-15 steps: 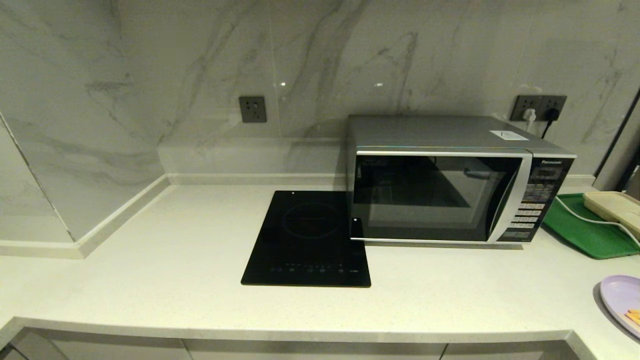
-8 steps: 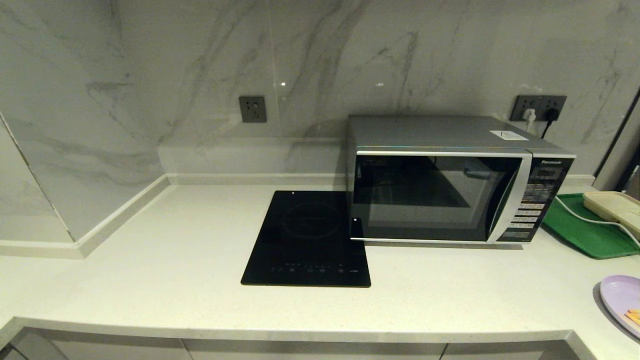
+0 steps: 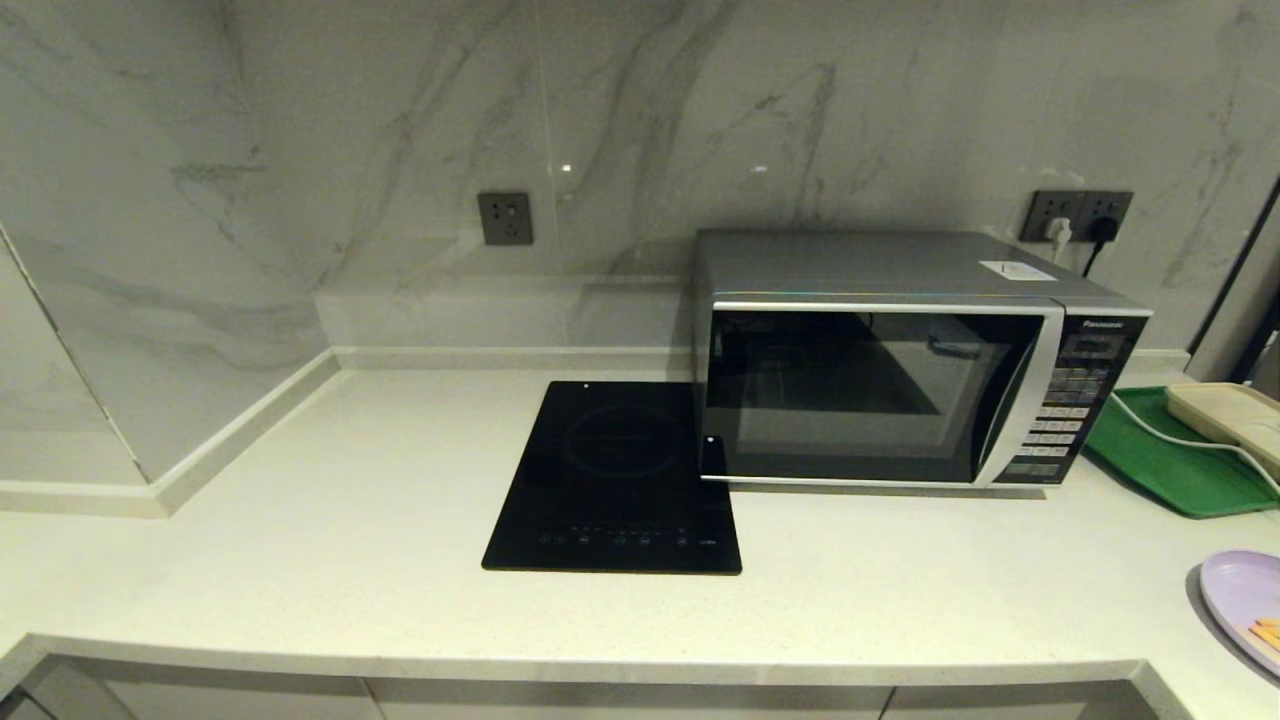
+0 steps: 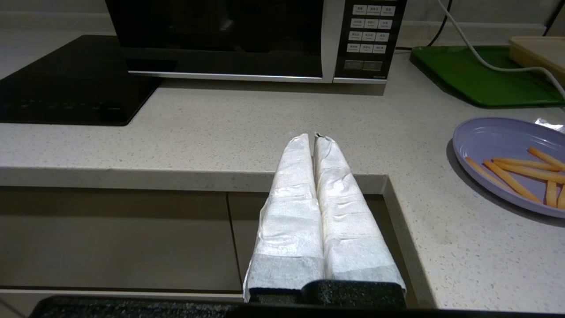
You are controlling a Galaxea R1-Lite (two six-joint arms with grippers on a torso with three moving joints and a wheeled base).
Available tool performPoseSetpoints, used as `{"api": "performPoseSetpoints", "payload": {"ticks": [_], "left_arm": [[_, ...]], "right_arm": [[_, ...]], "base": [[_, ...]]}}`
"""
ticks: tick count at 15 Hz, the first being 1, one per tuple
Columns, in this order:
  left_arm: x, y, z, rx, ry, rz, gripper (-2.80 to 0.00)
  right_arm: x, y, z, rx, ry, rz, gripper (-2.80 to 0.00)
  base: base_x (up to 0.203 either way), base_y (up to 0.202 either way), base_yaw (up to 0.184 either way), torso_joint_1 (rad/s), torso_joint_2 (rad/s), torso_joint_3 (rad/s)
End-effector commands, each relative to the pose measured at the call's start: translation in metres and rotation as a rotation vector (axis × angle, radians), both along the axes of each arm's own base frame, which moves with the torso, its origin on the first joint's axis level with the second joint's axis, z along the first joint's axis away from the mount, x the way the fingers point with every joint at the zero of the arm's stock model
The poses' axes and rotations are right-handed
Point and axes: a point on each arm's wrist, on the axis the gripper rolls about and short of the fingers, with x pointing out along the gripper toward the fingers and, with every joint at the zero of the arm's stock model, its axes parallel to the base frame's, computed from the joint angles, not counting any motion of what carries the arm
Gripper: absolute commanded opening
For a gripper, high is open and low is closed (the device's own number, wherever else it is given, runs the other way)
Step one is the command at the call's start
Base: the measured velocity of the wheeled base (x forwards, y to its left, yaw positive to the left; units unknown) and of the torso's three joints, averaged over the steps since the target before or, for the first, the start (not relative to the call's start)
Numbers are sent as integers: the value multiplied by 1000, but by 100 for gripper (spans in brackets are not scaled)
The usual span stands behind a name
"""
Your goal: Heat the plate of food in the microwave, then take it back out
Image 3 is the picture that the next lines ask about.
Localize microwave door with dark glass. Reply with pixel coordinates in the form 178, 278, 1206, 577
700, 300, 1067, 491

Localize black plug with cable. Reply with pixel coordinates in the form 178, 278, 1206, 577
1080, 214, 1120, 279

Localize silver microwave oven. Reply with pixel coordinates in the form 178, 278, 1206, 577
694, 230, 1154, 493

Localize grey double wall socket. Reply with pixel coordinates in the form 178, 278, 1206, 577
1020, 190, 1135, 244

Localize black induction cooktop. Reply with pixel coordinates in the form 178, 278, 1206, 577
481, 380, 743, 576

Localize lilac round plate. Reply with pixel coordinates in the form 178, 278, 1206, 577
1200, 550, 1280, 678

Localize green plastic tray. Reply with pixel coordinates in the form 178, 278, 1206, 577
1085, 386, 1280, 520

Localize grey single wall socket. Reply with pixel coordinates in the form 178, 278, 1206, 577
477, 191, 534, 247

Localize white power cable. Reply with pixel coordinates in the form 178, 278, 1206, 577
1112, 393, 1280, 498

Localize beige flat appliance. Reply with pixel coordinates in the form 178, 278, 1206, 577
1166, 382, 1280, 481

